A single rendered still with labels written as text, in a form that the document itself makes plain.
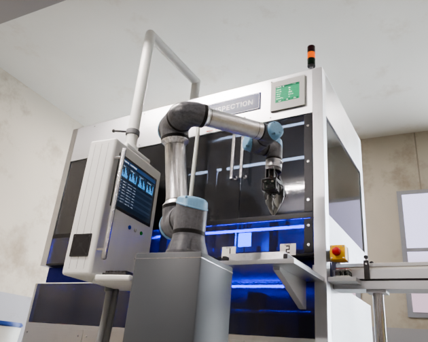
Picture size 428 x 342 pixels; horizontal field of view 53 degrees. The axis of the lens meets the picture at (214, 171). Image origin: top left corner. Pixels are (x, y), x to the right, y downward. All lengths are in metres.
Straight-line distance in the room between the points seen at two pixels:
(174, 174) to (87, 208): 0.75
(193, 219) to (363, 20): 2.70
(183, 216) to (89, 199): 0.93
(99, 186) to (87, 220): 0.18
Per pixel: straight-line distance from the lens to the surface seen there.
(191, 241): 1.47
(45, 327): 3.17
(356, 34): 3.94
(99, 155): 2.42
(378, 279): 2.20
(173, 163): 1.71
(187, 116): 1.68
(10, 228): 4.85
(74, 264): 2.26
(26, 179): 5.01
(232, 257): 1.92
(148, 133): 3.07
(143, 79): 2.87
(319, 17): 3.75
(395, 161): 5.34
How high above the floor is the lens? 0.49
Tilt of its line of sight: 23 degrees up
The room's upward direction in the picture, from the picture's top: 5 degrees clockwise
